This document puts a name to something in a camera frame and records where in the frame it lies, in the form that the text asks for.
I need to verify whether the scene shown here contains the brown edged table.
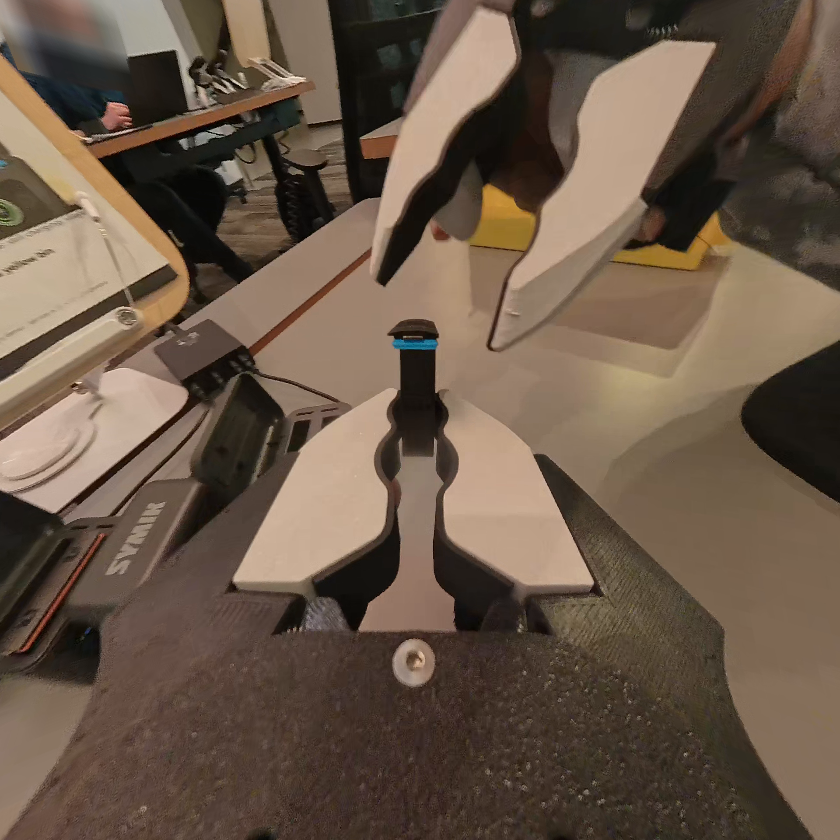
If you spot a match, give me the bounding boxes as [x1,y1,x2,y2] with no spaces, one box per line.
[85,80,317,161]

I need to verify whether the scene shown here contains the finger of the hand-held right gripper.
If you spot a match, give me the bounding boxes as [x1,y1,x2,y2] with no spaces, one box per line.
[369,5,524,287]
[487,41,718,353]

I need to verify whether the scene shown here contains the blue striped black battery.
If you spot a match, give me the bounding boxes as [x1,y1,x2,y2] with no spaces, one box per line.
[387,319,439,458]

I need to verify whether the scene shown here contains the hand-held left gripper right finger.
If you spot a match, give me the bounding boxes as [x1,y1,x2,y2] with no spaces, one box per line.
[433,389,596,599]

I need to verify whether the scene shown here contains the black power hub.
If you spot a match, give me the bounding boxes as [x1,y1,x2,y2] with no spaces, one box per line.
[154,319,256,403]

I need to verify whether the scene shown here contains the person's right hand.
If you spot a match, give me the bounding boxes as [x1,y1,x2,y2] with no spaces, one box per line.
[430,52,575,242]

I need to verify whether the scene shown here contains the white folding stand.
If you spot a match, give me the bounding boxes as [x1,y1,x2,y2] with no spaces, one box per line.
[246,58,308,91]

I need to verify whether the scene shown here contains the printed instruction sheet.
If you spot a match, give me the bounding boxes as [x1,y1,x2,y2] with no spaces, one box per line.
[0,92,179,382]

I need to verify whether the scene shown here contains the black battery charger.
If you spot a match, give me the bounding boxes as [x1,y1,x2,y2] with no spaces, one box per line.
[0,489,126,677]
[62,479,211,614]
[196,373,353,492]

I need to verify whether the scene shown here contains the wooden display board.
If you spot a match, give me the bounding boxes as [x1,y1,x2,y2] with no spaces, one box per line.
[222,0,271,68]
[0,56,191,427]

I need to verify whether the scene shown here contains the black charging cable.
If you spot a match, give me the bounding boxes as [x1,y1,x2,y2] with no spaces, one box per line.
[252,369,343,404]

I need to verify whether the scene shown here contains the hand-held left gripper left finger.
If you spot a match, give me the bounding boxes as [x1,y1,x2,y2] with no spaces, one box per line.
[231,387,401,597]

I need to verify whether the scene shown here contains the white stand base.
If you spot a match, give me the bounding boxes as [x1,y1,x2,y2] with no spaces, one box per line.
[0,367,191,516]

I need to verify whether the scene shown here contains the yellow plastic bin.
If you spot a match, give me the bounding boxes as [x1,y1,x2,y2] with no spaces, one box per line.
[469,184,732,272]

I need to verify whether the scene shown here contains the black laptop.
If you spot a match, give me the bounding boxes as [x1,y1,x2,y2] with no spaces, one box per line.
[126,50,193,119]

